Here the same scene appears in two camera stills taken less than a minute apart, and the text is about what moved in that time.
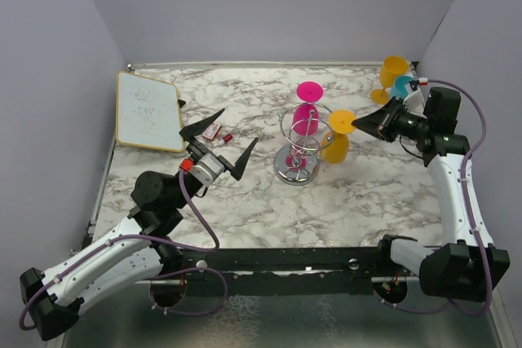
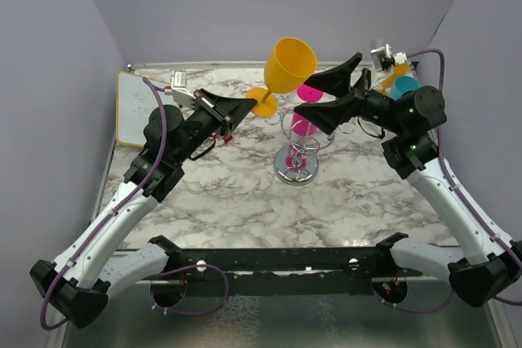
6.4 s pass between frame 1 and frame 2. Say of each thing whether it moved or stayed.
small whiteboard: stayed
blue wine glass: stayed
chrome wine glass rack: stayed
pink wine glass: stayed
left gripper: moved
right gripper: moved
